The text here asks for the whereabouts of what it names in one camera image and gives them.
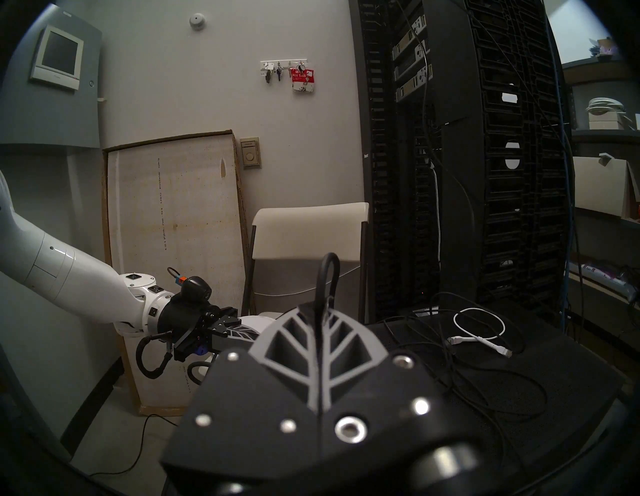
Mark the grey wall cabinet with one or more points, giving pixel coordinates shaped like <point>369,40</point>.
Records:
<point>40,115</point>

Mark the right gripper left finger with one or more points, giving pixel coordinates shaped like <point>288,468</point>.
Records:
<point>240,400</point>

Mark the white wall intercom screen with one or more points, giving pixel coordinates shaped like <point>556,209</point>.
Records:
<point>57,55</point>

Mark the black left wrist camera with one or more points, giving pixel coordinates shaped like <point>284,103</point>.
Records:
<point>196,289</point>

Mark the cream folding chair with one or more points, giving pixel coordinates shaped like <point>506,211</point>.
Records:
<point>310,230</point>

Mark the beige wall switch plate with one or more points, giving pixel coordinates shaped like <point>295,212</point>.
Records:
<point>250,153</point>

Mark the small beige box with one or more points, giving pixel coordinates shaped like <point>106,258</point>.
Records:
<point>607,120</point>

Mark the white key hook rail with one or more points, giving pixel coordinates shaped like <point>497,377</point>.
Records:
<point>280,64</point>

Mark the white round wall sensor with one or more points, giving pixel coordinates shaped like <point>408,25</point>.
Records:
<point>197,21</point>

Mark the red key tag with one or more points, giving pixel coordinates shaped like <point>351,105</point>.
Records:
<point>303,81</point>

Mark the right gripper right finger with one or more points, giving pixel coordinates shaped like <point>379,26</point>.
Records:
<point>380,395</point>

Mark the black server rack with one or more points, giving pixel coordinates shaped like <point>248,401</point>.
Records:
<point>510,200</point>
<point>390,175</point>

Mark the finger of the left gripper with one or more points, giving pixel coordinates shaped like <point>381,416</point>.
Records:
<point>237,334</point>
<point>222,316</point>

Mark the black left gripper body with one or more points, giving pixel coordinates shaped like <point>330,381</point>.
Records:
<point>187,325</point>

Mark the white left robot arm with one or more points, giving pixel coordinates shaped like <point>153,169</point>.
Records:
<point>60,270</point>

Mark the beige leaning board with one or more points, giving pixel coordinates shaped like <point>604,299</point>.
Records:
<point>175,225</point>

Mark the open cardboard box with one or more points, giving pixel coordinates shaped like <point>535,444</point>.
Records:
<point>600,190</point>

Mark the grey metal shelving unit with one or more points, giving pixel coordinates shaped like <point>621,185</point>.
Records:
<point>605,135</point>

